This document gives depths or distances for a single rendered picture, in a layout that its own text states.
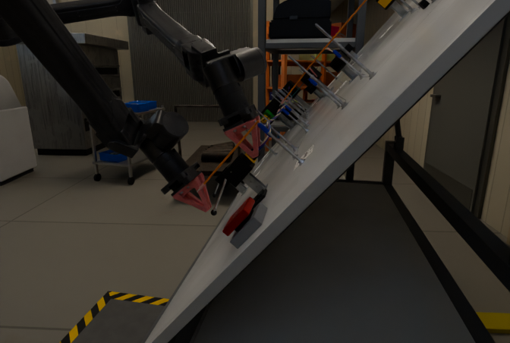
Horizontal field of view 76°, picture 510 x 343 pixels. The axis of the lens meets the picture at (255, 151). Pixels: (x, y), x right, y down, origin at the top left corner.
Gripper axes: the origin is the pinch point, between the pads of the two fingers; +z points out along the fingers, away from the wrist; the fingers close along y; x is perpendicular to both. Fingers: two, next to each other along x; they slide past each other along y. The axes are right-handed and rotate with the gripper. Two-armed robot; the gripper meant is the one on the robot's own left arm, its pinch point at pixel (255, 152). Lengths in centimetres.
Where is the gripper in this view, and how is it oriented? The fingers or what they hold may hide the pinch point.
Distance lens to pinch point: 68.2
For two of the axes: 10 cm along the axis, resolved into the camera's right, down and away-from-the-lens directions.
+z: 4.1, 9.0, 1.3
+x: -9.0, 3.8, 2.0
